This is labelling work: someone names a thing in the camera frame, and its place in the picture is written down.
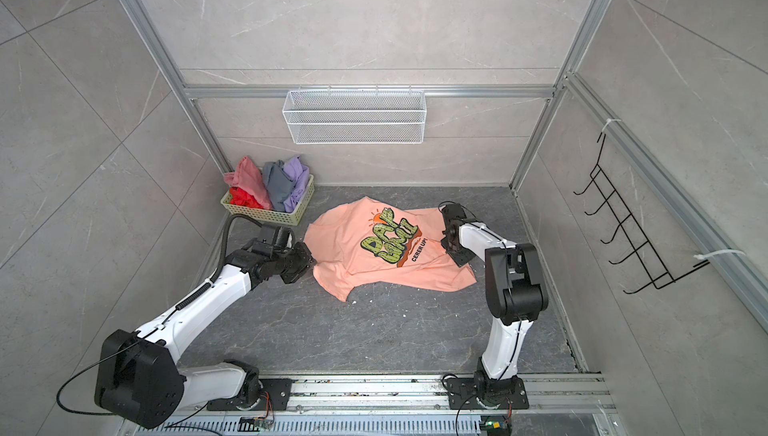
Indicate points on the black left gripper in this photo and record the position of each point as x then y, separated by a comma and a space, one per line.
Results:
307, 261

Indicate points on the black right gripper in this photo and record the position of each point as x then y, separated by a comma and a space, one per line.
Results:
461, 260

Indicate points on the peach printed t-shirt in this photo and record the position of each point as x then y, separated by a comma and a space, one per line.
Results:
368, 241

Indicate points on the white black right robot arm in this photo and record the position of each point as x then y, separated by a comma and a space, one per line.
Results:
515, 294

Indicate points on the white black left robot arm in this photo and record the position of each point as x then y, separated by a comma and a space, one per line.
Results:
139, 378

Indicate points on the green plastic laundry basket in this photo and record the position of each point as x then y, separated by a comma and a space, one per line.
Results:
290, 219

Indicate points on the grey t-shirt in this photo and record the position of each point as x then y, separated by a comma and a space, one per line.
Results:
278, 185

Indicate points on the red t-shirt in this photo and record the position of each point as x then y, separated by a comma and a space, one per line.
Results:
240, 197

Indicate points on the purple t-shirt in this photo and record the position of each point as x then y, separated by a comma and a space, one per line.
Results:
298, 173

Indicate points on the pink t-shirt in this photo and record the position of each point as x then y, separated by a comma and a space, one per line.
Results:
249, 177

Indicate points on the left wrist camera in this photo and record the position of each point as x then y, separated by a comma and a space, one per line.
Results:
273, 239

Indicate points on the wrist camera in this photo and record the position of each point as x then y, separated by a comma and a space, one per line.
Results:
453, 212
273, 239

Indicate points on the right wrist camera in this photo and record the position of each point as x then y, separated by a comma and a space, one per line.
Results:
453, 212

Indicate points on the white wire mesh basket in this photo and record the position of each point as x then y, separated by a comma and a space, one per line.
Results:
361, 116

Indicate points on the black wire hook rack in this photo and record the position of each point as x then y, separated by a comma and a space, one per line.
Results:
628, 228

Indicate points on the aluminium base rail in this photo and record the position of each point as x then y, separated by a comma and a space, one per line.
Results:
417, 404

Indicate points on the aluminium frame corner post right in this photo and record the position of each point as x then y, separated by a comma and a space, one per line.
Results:
585, 34

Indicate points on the aluminium frame corner post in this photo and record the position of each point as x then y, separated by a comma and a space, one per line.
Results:
146, 30
585, 34

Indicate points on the aluminium frame corner post left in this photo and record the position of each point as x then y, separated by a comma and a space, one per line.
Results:
146, 30

